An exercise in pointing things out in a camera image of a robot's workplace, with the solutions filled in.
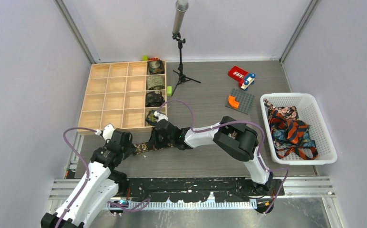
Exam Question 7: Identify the olive patterned rolled tie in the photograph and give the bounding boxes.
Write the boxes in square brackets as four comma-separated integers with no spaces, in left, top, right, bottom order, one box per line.
[146,75,165,90]

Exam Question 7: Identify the white plastic basket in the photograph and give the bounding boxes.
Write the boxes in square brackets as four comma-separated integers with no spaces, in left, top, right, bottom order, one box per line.
[260,93,338,165]

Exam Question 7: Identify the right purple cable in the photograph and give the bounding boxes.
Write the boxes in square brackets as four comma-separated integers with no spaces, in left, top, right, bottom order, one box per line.
[156,99,290,216]

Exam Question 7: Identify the purple cable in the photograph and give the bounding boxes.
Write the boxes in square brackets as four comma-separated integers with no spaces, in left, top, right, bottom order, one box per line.
[156,99,290,216]
[53,127,151,228]

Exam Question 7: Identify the wooden compartment tray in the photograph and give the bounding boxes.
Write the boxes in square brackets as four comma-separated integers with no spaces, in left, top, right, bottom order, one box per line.
[78,60,167,134]

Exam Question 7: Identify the black beige floral rolled tie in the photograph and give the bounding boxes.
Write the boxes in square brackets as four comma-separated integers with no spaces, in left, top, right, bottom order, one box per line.
[145,91,165,107]

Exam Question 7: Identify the blue patterned tie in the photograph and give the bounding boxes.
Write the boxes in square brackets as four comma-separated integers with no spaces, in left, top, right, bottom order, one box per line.
[271,129,316,149]

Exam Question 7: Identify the dark gold rolled tie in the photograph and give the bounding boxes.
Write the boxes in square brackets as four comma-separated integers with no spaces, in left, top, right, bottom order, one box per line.
[148,60,165,75]

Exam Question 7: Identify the orange navy striped tie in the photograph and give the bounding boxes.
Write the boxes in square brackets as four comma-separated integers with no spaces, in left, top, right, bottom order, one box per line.
[268,115,319,160]

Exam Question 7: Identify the pink floral dark tie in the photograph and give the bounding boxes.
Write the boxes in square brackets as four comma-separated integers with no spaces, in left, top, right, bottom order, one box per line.
[263,98,299,121]

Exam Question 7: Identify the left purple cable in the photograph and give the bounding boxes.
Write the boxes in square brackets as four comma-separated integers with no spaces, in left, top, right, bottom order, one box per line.
[53,127,151,228]

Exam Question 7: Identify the brown floral black tie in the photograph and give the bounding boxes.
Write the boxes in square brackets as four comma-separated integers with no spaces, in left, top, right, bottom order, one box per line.
[132,143,173,155]

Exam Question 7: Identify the grey building baseplate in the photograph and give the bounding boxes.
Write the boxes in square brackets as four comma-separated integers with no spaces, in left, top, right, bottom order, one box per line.
[225,88,255,114]

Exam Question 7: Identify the navy yellow floral rolled tie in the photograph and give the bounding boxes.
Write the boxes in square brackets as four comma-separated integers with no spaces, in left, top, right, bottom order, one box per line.
[145,110,159,126]

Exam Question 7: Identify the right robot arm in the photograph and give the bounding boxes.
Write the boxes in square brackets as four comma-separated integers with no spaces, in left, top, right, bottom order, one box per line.
[146,111,273,195]

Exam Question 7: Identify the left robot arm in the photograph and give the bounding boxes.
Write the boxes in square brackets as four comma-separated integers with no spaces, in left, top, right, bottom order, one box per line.
[40,124,136,228]

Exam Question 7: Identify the red toy truck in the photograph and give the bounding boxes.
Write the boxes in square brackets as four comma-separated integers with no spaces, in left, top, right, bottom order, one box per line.
[228,66,256,91]

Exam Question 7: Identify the grey microphone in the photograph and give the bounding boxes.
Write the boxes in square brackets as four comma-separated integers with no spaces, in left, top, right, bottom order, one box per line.
[172,0,189,35]

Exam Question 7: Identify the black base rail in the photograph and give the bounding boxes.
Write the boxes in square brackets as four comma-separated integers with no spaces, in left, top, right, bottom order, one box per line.
[116,177,285,203]

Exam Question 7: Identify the orange curved block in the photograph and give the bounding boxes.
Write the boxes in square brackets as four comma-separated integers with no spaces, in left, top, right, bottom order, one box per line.
[228,95,240,109]

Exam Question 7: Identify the small red orange blocks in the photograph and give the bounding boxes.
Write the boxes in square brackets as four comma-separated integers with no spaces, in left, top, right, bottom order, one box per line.
[148,57,160,61]

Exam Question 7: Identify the black microphone tripod stand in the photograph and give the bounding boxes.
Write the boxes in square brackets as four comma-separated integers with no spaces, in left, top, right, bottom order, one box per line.
[171,33,201,96]

